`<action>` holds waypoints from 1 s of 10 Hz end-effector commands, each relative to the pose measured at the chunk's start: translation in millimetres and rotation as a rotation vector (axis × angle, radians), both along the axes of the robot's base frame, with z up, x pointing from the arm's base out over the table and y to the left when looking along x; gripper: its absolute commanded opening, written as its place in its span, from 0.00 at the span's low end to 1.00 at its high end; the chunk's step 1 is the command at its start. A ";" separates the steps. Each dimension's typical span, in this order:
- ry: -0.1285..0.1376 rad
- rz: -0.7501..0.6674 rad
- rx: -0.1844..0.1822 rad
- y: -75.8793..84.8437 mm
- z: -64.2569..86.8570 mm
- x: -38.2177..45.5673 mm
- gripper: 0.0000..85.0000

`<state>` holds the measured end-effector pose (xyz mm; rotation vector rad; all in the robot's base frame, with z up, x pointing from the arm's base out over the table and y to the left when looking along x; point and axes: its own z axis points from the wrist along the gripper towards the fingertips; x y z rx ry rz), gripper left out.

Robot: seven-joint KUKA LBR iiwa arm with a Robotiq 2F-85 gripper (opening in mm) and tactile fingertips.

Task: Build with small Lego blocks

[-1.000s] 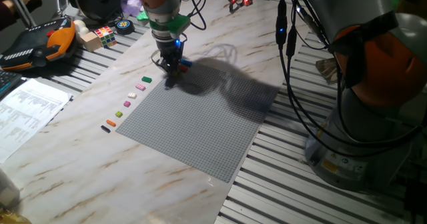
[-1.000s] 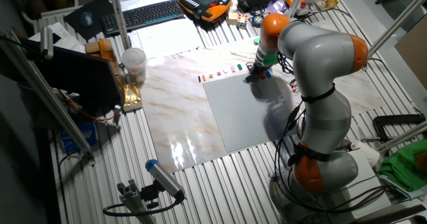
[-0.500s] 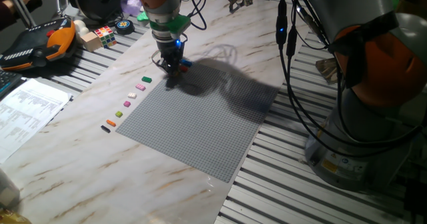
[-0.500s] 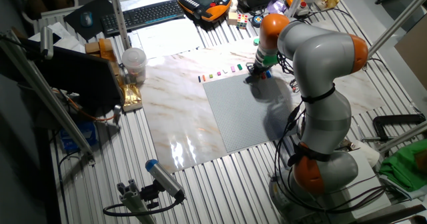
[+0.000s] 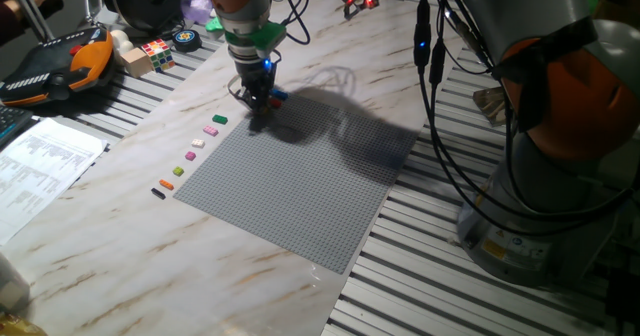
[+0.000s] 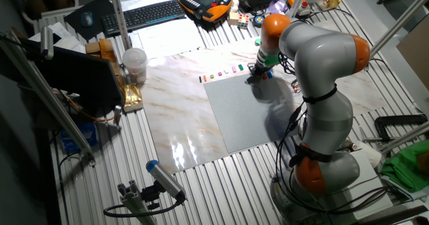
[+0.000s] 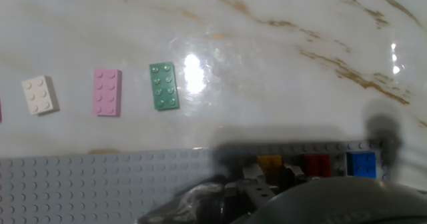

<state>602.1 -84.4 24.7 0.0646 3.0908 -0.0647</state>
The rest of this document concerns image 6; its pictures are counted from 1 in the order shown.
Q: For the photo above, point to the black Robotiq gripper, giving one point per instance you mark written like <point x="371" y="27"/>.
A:
<point x="259" y="67"/>

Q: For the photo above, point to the blue Lego brick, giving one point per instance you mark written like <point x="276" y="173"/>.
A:
<point x="269" y="74"/>

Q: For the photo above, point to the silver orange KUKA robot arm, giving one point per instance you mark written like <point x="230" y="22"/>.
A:
<point x="328" y="57"/>

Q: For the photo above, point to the green Lego brick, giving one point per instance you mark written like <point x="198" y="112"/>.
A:
<point x="241" y="67"/>

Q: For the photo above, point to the grey Lego baseplate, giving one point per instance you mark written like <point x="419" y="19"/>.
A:
<point x="241" y="118"/>

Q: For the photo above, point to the black disc with yellow centre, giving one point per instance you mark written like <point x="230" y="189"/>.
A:
<point x="257" y="20"/>

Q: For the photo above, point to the Rubik's cube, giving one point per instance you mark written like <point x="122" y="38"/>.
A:
<point x="243" y="21"/>

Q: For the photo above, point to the wooden cube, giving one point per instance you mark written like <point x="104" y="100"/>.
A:
<point x="233" y="18"/>

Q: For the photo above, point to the translucent purple object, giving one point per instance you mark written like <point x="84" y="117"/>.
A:
<point x="277" y="6"/>

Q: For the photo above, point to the white round figurine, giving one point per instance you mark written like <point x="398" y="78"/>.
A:
<point x="235" y="5"/>

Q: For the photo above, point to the red push button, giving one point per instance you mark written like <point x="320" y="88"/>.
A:
<point x="304" y="4"/>

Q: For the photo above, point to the marble pattern table sheet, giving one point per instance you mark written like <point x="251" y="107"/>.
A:
<point x="177" y="118"/>

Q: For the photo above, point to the black orange teach pendant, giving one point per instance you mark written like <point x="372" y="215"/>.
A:
<point x="204" y="0"/>

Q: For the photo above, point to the printed paper sheet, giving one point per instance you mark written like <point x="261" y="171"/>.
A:
<point x="167" y="39"/>

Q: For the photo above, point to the crinkled gold foil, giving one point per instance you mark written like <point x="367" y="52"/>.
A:
<point x="328" y="0"/>

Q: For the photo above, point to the clear plastic cup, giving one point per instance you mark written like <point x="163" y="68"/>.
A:
<point x="134" y="64"/>

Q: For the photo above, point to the gold foil bag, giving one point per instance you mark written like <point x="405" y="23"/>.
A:
<point x="131" y="97"/>

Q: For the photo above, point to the black computer keyboard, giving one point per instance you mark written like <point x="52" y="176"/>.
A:
<point x="144" y="15"/>

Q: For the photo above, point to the white paper sheet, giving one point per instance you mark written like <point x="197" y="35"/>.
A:
<point x="147" y="0"/>

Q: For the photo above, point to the white cloth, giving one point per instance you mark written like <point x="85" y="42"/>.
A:
<point x="370" y="153"/>

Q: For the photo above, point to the black clamp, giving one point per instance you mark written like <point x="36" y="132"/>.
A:
<point x="395" y="119"/>

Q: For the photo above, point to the brown cardboard box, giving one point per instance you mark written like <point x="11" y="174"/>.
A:
<point x="104" y="51"/>

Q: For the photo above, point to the brown cardboard board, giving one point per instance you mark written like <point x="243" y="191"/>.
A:
<point x="415" y="51"/>

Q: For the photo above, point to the black mouse pad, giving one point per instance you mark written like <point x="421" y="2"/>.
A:
<point x="100" y="10"/>

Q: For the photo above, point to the green cloth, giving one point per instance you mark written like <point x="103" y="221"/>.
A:
<point x="405" y="164"/>

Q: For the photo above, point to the short aluminium profile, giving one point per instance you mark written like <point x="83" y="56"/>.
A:
<point x="134" y="201"/>

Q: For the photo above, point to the dark computer mouse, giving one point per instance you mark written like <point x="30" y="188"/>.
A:
<point x="86" y="19"/>

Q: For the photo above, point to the black monitor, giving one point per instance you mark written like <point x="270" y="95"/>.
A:
<point x="77" y="77"/>

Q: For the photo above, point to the blue box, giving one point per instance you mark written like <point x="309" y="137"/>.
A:
<point x="78" y="136"/>

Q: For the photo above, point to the white paper stack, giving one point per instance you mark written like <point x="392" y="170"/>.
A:
<point x="63" y="39"/>

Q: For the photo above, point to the dark chair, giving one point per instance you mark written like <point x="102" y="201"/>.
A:
<point x="50" y="0"/>

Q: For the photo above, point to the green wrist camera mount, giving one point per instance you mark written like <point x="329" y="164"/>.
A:
<point x="272" y="61"/>

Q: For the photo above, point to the shiny metal bracket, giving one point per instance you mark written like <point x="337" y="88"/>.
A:
<point x="348" y="146"/>

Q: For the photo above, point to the silver camera with blue end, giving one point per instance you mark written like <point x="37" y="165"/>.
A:
<point x="166" y="179"/>

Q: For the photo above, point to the small silver hanging camera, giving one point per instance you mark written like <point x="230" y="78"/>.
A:
<point x="117" y="114"/>

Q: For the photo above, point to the aluminium frame post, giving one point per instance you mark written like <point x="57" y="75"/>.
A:
<point x="119" y="17"/>
<point x="399" y="22"/>

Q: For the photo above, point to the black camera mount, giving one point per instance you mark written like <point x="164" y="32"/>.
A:
<point x="151" y="195"/>

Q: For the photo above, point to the aluminium frame beam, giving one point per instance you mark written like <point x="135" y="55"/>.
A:
<point x="405" y="136"/>
<point x="43" y="91"/>

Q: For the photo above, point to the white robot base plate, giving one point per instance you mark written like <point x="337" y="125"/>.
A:
<point x="372" y="188"/>

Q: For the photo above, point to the silver camera on beam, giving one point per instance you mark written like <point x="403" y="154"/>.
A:
<point x="47" y="42"/>

